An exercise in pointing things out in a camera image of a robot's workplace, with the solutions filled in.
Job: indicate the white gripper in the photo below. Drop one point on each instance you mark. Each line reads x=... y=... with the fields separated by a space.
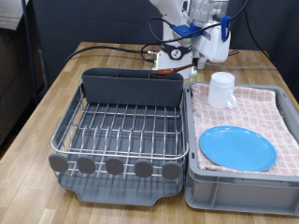
x=216 y=43

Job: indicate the blue plastic plate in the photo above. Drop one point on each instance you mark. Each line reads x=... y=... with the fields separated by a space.
x=239 y=149

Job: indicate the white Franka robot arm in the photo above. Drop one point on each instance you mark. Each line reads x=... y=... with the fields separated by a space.
x=176 y=46

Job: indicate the pink checkered dish cloth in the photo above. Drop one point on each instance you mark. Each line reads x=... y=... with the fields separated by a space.
x=261 y=112

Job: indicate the grey dish drying rack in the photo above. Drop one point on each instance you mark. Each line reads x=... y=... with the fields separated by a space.
x=124 y=193

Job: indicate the white plastic mug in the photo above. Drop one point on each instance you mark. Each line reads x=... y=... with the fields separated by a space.
x=221 y=90

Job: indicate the dark grey cutlery holder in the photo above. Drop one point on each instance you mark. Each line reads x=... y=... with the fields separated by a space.
x=130 y=88

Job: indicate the dark partition screen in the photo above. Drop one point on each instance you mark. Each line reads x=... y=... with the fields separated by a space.
x=93 y=21

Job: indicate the grey plastic crate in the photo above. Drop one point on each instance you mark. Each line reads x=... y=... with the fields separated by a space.
x=236 y=194

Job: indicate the black metal pole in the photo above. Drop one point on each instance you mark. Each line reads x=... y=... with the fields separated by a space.
x=29 y=46

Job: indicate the dark cabinet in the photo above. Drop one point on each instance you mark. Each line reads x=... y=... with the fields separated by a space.
x=11 y=77

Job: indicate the wrist camera on blue mount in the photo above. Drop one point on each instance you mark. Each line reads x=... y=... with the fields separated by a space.
x=183 y=30

